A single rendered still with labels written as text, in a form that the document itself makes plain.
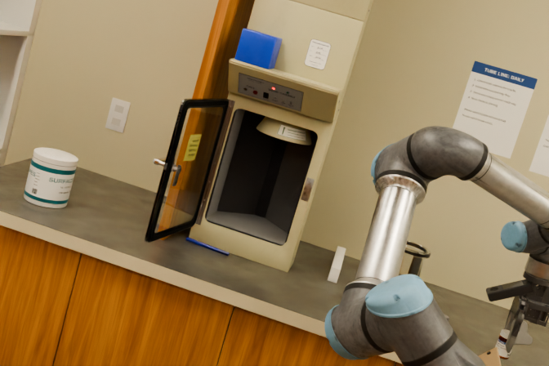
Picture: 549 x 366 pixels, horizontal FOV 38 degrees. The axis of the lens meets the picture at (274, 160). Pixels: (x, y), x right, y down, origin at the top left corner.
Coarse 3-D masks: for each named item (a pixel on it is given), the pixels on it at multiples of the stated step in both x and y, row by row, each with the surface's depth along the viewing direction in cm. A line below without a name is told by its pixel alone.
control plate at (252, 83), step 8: (240, 80) 227; (248, 80) 226; (256, 80) 225; (264, 80) 224; (240, 88) 230; (248, 88) 229; (256, 88) 228; (264, 88) 226; (280, 88) 224; (288, 88) 223; (256, 96) 230; (272, 96) 228; (280, 96) 227; (288, 96) 226; (296, 96) 225; (280, 104) 229; (288, 104) 228; (296, 104) 227
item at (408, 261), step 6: (408, 246) 223; (414, 246) 222; (420, 246) 221; (420, 252) 214; (426, 252) 216; (408, 258) 214; (414, 258) 214; (420, 258) 215; (402, 264) 215; (408, 264) 215; (414, 264) 215; (420, 264) 216; (402, 270) 215; (408, 270) 215; (414, 270) 215; (420, 270) 217
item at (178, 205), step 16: (192, 112) 212; (208, 112) 222; (176, 128) 207; (192, 128) 216; (208, 128) 226; (192, 144) 219; (208, 144) 230; (176, 160) 213; (192, 160) 223; (208, 160) 234; (192, 176) 227; (176, 192) 220; (192, 192) 231; (176, 208) 224; (192, 208) 235; (160, 224) 217; (176, 224) 228
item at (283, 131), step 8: (264, 120) 241; (272, 120) 238; (264, 128) 239; (272, 128) 237; (280, 128) 237; (288, 128) 237; (296, 128) 237; (304, 128) 239; (280, 136) 236; (288, 136) 236; (296, 136) 237; (304, 136) 239; (304, 144) 239
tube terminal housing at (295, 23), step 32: (256, 0) 231; (288, 0) 229; (288, 32) 230; (320, 32) 228; (352, 32) 227; (288, 64) 231; (352, 64) 233; (320, 128) 232; (320, 160) 233; (256, 256) 240; (288, 256) 239
